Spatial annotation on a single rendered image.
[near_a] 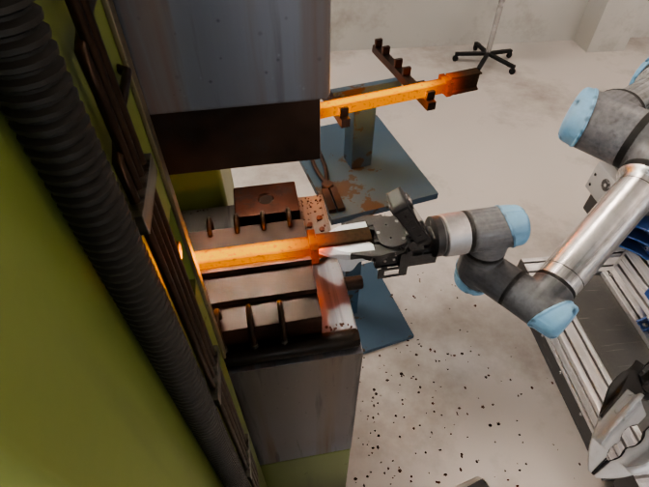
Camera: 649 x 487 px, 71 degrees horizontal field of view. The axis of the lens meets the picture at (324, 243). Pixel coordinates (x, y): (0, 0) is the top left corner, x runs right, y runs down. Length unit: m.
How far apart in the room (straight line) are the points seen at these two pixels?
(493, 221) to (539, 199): 1.76
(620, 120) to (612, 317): 0.99
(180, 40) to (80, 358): 0.22
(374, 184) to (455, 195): 1.24
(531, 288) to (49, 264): 0.77
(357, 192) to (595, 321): 1.02
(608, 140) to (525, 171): 1.70
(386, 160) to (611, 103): 0.56
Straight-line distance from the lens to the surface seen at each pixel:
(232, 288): 0.72
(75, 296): 0.20
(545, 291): 0.86
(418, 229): 0.73
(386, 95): 1.06
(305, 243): 0.73
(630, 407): 0.56
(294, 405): 0.86
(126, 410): 0.25
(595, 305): 1.90
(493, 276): 0.87
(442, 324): 1.90
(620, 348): 1.83
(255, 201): 0.86
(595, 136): 1.05
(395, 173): 1.27
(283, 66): 0.36
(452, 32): 3.90
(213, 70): 0.36
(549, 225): 2.44
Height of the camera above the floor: 1.55
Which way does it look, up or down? 48 degrees down
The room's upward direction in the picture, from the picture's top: straight up
